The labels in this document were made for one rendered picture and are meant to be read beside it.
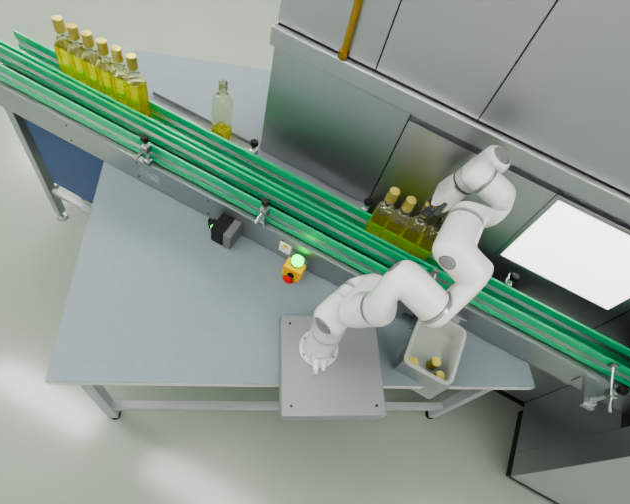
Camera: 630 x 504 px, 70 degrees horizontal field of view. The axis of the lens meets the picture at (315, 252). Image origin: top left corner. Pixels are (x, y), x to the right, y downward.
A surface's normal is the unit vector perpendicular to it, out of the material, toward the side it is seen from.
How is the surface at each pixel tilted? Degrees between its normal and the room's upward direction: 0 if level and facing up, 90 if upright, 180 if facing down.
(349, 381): 2
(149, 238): 0
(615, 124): 90
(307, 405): 2
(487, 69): 90
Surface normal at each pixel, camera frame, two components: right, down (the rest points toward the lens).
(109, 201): 0.20, -0.51
